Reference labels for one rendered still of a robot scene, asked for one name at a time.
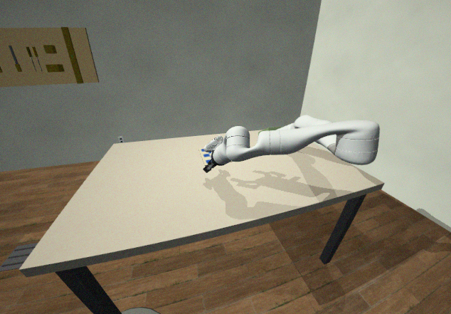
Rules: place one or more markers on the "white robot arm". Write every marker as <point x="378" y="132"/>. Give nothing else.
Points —
<point x="357" y="140"/>

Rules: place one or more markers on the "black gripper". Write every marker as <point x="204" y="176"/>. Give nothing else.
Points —
<point x="211" y="164"/>

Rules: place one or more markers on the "blue and cream chessboard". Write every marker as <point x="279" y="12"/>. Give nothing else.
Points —
<point x="206" y="156"/>

